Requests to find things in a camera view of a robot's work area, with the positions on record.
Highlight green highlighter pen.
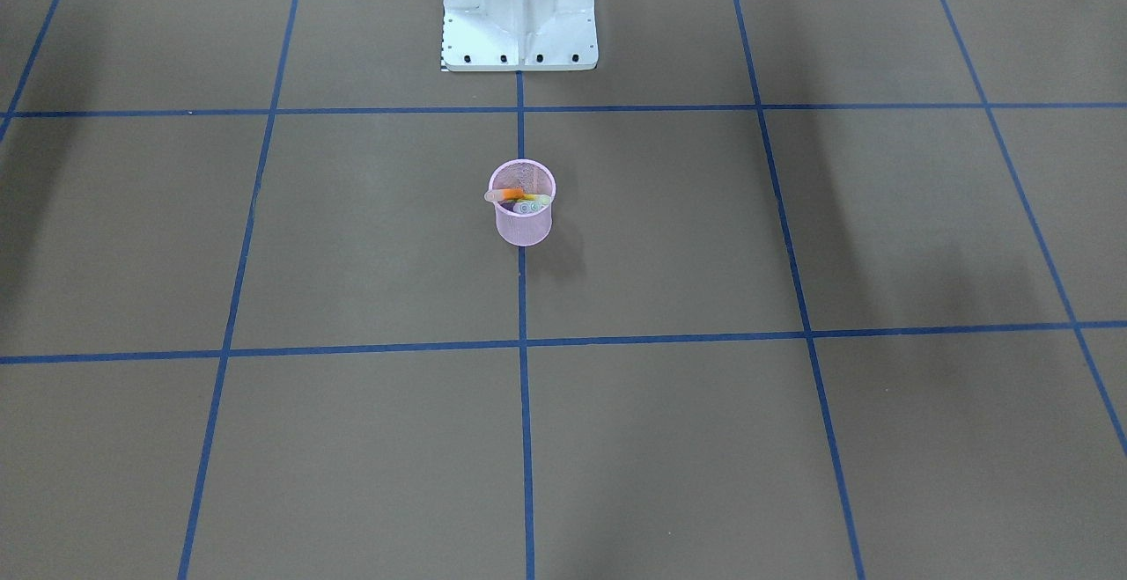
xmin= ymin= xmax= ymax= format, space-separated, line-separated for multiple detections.
xmin=512 ymin=195 xmax=553 ymax=216

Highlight orange highlighter pen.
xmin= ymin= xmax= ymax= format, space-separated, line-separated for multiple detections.
xmin=483 ymin=187 xmax=527 ymax=203

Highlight pink mesh pen holder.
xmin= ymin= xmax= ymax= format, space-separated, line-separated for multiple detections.
xmin=486 ymin=159 xmax=556 ymax=247

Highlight brown paper table cover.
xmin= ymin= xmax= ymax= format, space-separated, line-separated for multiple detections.
xmin=3 ymin=0 xmax=1124 ymax=579

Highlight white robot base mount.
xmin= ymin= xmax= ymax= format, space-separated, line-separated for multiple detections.
xmin=440 ymin=0 xmax=600 ymax=72

